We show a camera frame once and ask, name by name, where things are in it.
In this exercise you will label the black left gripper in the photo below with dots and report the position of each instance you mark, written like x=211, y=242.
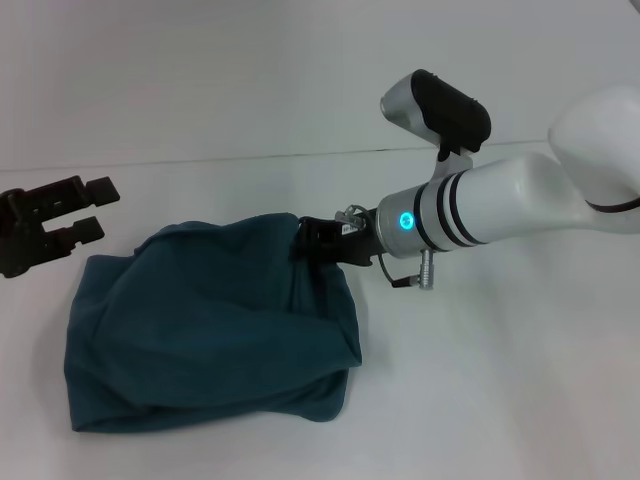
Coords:
x=30, y=230

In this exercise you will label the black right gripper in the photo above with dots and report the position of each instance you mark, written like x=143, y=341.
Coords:
x=345, y=242

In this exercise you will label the teal t-shirt with FREE print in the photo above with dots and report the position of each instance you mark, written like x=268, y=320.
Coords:
x=215, y=325

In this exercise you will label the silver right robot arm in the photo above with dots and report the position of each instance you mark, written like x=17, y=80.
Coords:
x=500, y=200

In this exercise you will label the right wrist camera housing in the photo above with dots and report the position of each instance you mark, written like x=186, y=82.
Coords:
x=445, y=107

